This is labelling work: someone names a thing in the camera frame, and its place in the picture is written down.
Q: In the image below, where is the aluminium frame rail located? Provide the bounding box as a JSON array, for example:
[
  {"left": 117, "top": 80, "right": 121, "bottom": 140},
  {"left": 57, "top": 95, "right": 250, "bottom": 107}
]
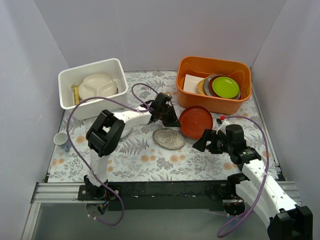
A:
[{"left": 31, "top": 171, "right": 313, "bottom": 240}]

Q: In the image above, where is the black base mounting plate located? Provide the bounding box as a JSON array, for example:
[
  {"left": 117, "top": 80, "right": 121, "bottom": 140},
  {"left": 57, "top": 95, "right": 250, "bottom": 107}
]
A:
[{"left": 43, "top": 174, "right": 286, "bottom": 212}]

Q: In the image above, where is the yellow woven bamboo mat plate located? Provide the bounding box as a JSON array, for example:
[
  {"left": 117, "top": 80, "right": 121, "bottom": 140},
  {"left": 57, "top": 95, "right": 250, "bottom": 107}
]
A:
[{"left": 71, "top": 84, "right": 81, "bottom": 105}]

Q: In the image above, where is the white square plate in bin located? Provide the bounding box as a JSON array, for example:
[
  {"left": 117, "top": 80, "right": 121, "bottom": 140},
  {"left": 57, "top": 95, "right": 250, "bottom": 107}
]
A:
[{"left": 183, "top": 74, "right": 204, "bottom": 94}]

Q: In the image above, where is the white deep bowl plate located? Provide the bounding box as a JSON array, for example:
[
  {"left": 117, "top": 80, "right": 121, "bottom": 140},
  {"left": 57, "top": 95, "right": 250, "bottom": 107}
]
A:
[{"left": 121, "top": 128, "right": 132, "bottom": 138}]

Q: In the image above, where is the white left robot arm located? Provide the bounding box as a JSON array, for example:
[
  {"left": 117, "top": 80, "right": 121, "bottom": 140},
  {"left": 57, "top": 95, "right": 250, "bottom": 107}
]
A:
[{"left": 84, "top": 92, "right": 181, "bottom": 200}]

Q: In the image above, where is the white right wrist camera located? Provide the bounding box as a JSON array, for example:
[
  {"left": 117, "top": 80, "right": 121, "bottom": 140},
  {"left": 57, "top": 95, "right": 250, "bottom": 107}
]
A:
[{"left": 216, "top": 116, "right": 230, "bottom": 135}]

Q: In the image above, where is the grey plate in bin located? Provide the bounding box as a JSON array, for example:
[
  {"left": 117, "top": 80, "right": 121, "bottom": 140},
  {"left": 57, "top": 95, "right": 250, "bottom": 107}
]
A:
[{"left": 203, "top": 75, "right": 218, "bottom": 97}]

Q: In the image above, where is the lime green plate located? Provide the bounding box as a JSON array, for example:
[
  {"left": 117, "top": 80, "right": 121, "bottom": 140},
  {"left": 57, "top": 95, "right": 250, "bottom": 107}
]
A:
[{"left": 212, "top": 76, "right": 240, "bottom": 99}]

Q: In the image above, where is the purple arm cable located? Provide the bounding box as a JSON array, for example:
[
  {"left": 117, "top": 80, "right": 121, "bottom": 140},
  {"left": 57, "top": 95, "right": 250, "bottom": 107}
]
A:
[
  {"left": 216, "top": 115, "right": 270, "bottom": 238},
  {"left": 66, "top": 82, "right": 160, "bottom": 227}
]

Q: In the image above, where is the small white cup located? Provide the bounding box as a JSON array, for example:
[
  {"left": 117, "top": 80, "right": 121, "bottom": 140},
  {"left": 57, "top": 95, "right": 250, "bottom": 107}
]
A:
[{"left": 53, "top": 132, "right": 71, "bottom": 152}]

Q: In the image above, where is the dark red plate in bin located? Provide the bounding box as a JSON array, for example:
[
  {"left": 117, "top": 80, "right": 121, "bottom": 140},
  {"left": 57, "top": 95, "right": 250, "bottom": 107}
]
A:
[{"left": 208, "top": 76, "right": 218, "bottom": 97}]

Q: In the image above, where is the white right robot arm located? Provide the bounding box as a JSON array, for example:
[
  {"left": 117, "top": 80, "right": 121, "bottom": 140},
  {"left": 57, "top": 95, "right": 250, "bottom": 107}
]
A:
[{"left": 193, "top": 123, "right": 313, "bottom": 240}]

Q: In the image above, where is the yellow basket plate in bin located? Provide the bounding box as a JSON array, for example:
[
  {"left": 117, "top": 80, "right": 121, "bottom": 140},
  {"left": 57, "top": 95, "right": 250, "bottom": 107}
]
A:
[{"left": 197, "top": 79, "right": 206, "bottom": 96}]

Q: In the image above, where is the red lacquer round plate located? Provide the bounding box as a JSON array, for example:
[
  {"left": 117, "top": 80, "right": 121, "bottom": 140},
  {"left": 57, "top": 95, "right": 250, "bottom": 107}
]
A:
[{"left": 179, "top": 105, "right": 214, "bottom": 139}]

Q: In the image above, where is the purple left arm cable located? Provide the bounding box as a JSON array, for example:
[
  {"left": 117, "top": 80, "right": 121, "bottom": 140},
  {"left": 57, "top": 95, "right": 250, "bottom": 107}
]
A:
[{"left": 66, "top": 82, "right": 160, "bottom": 227}]

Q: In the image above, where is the white plastic bin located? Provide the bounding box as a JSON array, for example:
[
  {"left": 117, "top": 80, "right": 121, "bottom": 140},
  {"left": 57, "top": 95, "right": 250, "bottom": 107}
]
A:
[{"left": 58, "top": 58, "right": 129, "bottom": 120}]

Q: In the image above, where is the orange plastic bin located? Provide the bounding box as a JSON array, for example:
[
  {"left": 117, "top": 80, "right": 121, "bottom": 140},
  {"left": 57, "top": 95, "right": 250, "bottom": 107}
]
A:
[{"left": 176, "top": 56, "right": 252, "bottom": 115}]

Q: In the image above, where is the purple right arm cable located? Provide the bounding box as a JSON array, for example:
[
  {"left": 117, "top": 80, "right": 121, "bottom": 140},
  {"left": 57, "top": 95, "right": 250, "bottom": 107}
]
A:
[{"left": 216, "top": 115, "right": 270, "bottom": 238}]

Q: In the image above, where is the beige divided plate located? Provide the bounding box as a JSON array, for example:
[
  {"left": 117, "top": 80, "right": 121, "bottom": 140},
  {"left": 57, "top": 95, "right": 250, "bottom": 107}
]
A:
[{"left": 78, "top": 73, "right": 118, "bottom": 100}]

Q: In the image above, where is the speckled oval ceramic plate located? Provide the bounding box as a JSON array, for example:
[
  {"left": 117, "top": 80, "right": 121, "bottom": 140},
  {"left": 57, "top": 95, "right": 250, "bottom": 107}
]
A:
[{"left": 152, "top": 128, "right": 186, "bottom": 150}]

